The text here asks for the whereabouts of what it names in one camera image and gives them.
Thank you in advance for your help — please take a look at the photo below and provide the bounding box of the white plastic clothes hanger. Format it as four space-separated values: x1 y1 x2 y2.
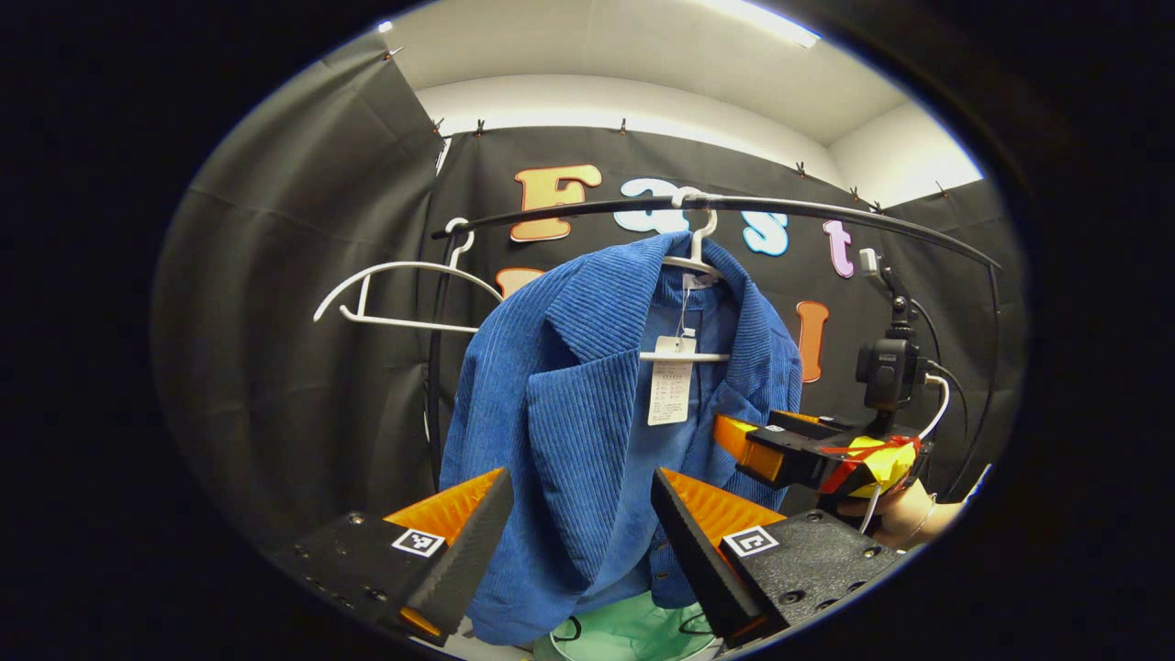
312 218 504 333
638 188 733 364

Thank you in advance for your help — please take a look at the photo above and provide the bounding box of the blue corduroy jacket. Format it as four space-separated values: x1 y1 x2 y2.
439 230 804 646

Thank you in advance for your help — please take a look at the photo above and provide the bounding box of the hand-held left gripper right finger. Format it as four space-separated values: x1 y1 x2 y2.
650 466 905 650

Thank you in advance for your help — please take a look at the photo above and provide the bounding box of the black backdrop cloth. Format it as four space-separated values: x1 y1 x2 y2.
151 32 1029 552

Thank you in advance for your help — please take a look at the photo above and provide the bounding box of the white paper garment tag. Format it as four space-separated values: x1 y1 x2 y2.
647 332 699 427

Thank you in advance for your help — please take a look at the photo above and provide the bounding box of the white cable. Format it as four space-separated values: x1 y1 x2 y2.
858 372 952 535

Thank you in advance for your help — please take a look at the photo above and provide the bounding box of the black metal clothes rack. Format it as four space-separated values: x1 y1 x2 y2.
424 193 1003 497

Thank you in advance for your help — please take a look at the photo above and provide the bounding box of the green laundry hamper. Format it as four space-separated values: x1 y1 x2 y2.
532 590 726 660

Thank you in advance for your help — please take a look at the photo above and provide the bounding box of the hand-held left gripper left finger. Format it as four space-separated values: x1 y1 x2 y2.
274 466 515 648

